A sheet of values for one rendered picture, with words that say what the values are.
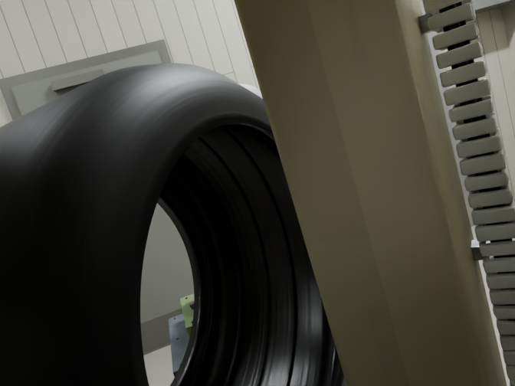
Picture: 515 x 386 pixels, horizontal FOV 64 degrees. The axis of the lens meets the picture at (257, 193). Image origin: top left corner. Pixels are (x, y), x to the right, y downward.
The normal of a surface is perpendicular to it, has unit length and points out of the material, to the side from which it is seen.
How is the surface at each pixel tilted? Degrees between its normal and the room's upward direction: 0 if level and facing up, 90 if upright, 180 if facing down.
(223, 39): 90
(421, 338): 90
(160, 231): 90
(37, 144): 41
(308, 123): 90
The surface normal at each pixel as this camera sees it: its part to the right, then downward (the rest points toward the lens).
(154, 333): 0.24, 0.07
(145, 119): 0.73, -0.30
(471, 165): -0.47, 0.28
